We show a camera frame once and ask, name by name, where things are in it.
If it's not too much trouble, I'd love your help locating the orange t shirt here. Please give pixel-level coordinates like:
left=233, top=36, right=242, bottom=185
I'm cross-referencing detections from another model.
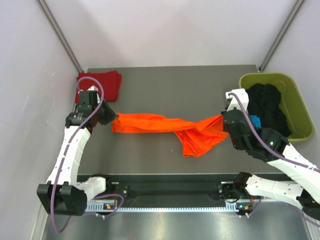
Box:
left=111, top=113, right=228, bottom=158

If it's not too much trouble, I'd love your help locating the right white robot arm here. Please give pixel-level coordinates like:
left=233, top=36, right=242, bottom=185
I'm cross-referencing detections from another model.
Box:
left=222, top=108, right=320, bottom=220

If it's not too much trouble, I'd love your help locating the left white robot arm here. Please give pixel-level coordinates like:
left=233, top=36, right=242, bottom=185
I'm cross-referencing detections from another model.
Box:
left=36, top=86, right=118, bottom=216

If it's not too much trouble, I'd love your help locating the blue t shirt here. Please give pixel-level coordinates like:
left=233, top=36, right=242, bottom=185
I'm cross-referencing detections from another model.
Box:
left=250, top=115, right=262, bottom=128

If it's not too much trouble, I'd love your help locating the folded red t shirt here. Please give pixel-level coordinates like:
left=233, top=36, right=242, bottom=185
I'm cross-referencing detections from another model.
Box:
left=75, top=70, right=122, bottom=104

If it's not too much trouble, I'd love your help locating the black t shirt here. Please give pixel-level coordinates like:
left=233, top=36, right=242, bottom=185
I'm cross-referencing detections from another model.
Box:
left=246, top=83, right=292, bottom=137

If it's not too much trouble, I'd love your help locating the olive green plastic bin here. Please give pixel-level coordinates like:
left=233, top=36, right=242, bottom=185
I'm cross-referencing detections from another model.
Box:
left=238, top=72, right=315, bottom=143

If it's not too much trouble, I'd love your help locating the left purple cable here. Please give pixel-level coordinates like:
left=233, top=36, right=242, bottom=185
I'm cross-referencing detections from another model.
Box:
left=49, top=76, right=125, bottom=234

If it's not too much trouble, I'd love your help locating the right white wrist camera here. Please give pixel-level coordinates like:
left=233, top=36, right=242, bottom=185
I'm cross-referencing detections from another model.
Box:
left=225, top=88, right=249, bottom=112

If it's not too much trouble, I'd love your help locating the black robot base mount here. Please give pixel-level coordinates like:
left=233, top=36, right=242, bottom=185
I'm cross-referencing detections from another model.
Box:
left=102, top=173, right=251, bottom=209

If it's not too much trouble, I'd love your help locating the left aluminium frame post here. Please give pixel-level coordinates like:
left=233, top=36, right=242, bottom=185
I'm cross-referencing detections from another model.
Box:
left=35, top=0, right=84, bottom=73

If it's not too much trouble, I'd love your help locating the aluminium frame post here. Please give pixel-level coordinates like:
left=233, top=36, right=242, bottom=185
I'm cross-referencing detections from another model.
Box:
left=35, top=0, right=84, bottom=73
left=257, top=0, right=306, bottom=73

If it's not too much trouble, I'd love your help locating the slotted grey cable duct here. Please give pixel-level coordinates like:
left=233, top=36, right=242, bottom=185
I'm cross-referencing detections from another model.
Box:
left=85, top=200, right=253, bottom=214

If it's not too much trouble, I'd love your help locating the right aluminium frame post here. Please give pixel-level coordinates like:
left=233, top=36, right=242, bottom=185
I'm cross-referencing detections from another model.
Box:
left=257, top=0, right=306, bottom=73

